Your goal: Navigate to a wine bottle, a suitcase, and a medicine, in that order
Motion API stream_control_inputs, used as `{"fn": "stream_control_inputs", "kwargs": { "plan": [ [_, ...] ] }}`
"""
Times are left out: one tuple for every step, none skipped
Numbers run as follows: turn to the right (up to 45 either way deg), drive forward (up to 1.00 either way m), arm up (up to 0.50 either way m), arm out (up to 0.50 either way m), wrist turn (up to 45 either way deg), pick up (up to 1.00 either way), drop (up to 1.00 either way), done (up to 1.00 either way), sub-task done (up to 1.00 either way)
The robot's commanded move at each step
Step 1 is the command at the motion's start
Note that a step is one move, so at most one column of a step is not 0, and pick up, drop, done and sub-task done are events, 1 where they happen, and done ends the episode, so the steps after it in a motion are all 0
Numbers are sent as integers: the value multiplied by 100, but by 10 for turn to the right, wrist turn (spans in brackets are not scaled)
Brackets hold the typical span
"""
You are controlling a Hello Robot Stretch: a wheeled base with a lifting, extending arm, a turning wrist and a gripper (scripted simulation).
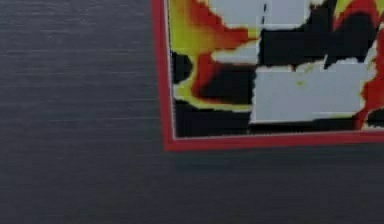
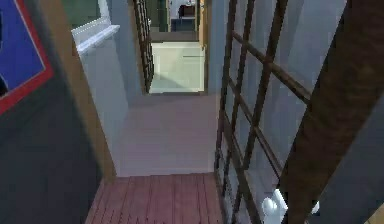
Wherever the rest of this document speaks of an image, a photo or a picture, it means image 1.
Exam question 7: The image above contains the red framed abstract picture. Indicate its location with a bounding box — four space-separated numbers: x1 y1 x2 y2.
150 0 384 153

